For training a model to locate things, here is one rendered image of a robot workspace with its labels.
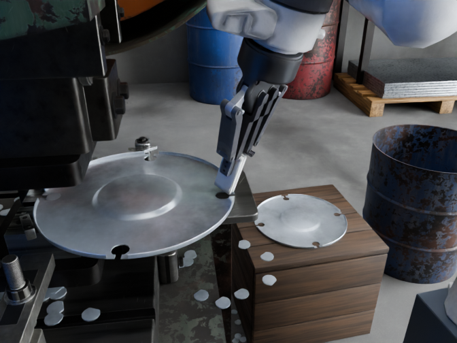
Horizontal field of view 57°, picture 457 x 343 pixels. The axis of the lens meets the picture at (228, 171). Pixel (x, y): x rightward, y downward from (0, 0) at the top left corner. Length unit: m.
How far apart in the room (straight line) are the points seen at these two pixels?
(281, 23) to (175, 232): 0.29
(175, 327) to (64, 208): 0.23
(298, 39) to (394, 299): 1.31
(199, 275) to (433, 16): 0.49
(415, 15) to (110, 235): 0.42
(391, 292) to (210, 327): 1.16
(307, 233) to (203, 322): 0.73
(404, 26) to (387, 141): 1.39
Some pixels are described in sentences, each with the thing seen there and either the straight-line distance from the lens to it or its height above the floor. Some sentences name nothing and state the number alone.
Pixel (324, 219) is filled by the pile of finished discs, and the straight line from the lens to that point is 1.37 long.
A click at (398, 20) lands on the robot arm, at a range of 0.45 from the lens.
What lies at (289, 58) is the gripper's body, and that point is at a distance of 0.50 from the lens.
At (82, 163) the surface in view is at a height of 0.88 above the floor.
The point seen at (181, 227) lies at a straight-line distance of 0.57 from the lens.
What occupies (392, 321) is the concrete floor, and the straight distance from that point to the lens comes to 1.60.
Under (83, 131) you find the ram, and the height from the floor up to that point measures 0.92.
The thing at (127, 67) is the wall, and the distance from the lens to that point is 3.99.
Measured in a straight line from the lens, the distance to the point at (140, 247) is 0.54.
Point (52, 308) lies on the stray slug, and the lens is 0.60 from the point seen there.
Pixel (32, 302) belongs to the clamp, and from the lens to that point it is 0.55.
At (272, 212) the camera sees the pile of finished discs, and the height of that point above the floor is 0.35.
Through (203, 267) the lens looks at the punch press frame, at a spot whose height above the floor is 0.64.
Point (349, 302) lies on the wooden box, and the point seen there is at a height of 0.16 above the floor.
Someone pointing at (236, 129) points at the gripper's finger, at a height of 0.91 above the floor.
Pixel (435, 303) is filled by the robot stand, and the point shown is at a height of 0.45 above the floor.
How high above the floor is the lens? 1.11
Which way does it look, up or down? 28 degrees down
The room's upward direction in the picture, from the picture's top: straight up
